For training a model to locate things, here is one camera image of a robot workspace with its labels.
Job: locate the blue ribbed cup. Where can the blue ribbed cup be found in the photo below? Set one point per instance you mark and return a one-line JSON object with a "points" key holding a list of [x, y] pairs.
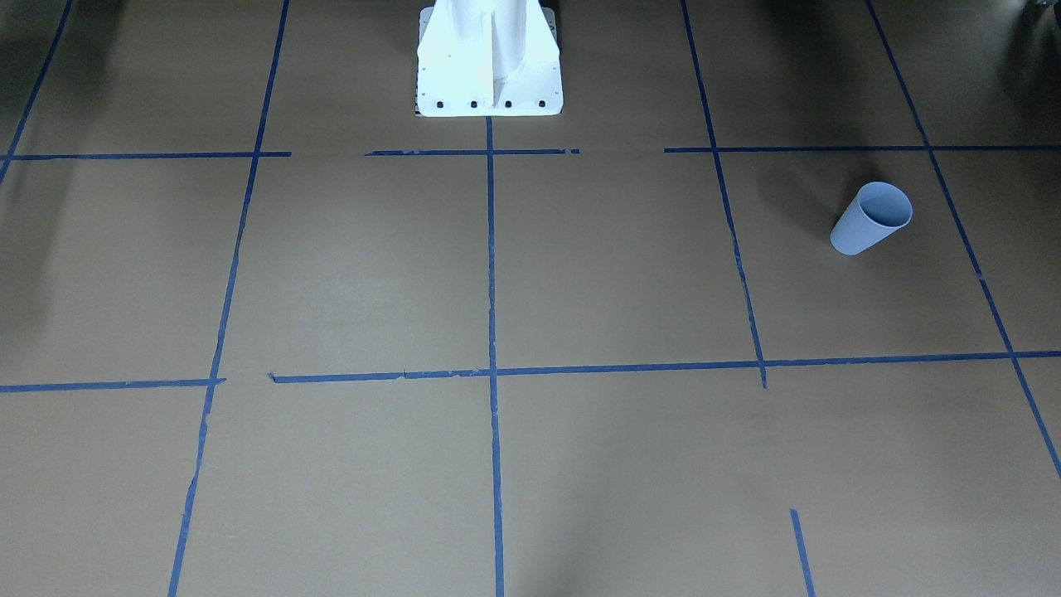
{"points": [[877, 210]]}

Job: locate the white camera mast base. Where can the white camera mast base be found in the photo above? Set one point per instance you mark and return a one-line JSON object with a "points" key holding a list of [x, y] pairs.
{"points": [[489, 59]]}

